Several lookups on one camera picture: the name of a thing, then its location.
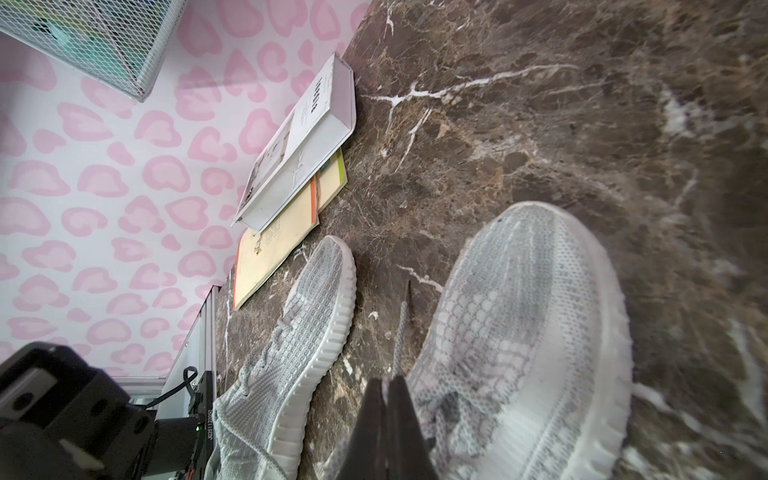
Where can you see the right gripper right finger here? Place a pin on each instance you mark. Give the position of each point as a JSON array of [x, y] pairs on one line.
[[406, 450]]

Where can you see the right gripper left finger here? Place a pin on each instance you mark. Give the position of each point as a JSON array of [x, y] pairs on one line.
[[366, 453]]

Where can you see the grey knit sneaker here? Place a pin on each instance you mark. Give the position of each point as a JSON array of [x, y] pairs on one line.
[[526, 370], [259, 422]]

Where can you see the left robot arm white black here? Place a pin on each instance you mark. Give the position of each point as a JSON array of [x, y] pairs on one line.
[[63, 419]]

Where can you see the cream orange thin book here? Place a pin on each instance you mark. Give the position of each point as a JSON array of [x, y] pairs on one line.
[[261, 254]]

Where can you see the white hardcover book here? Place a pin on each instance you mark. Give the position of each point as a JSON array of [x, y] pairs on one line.
[[319, 124]]

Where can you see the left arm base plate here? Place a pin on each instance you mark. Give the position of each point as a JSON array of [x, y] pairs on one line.
[[201, 408]]

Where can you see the white wire side basket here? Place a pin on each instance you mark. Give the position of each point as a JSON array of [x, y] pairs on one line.
[[120, 43]]

